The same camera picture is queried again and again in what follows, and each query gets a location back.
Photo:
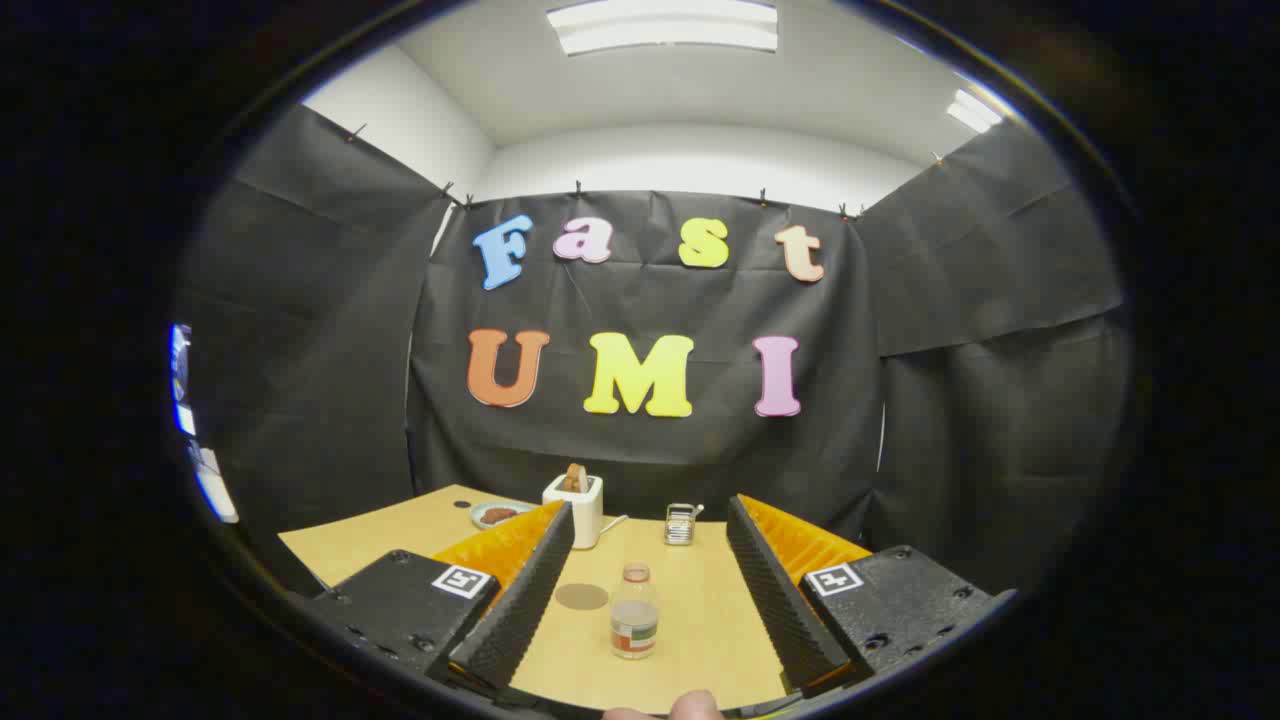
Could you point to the round brown coaster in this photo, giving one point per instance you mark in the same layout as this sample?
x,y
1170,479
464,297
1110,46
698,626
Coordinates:
x,y
582,597

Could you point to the brown bread slice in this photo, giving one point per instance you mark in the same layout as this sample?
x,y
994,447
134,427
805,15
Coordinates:
x,y
575,479

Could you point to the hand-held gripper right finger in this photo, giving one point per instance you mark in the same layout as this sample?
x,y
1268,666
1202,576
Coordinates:
x,y
775,600

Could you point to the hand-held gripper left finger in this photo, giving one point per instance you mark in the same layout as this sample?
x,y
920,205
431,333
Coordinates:
x,y
530,600

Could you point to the black backdrop cloth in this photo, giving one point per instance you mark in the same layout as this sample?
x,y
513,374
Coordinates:
x,y
650,460

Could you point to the white toaster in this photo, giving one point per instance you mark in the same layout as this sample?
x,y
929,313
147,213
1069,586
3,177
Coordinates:
x,y
585,515

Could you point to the small ceiling light panel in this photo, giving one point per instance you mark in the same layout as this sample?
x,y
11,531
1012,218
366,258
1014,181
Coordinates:
x,y
972,110

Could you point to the bright window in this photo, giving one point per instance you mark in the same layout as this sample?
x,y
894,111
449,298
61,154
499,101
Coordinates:
x,y
212,485

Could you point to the large ceiling light panel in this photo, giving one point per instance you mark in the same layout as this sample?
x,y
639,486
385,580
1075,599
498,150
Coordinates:
x,y
660,25

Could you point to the small plate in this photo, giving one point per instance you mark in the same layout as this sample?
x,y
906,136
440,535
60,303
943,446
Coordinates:
x,y
480,521

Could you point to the brown food piece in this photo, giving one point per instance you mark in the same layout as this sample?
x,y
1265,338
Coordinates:
x,y
498,515

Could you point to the wooden table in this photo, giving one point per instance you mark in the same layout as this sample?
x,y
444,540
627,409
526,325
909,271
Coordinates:
x,y
690,610

